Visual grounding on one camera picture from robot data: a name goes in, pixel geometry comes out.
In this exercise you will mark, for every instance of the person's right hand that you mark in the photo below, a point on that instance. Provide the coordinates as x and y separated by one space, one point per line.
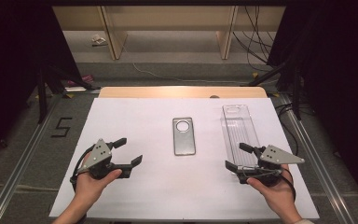
279 194

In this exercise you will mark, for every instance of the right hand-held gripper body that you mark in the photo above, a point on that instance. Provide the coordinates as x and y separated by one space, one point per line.
276 157

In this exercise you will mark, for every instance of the aluminium floor rail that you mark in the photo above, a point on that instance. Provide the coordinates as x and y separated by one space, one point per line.
18 174
320 174

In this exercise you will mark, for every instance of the pink object on floor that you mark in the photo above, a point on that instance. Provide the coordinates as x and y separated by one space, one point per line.
85 79

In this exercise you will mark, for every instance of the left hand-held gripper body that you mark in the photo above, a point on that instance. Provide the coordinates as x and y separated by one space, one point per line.
101 155

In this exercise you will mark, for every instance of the crumpled white paper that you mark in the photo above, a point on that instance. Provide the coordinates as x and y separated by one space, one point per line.
99 39

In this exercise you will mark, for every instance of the person's left hand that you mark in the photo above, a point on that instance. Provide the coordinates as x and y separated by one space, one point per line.
88 186

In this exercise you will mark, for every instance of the dark curtain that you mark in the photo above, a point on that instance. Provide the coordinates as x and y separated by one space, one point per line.
338 77
12 62

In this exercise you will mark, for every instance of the grey phone case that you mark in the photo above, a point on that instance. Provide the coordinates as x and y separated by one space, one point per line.
184 143

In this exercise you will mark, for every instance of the white table mat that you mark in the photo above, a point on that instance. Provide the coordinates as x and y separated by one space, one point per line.
155 186

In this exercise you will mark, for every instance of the light wooden shelf unit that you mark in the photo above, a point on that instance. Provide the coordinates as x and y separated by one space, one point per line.
167 18

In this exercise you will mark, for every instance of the clear plastic tray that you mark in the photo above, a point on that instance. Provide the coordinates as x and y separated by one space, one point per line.
239 130

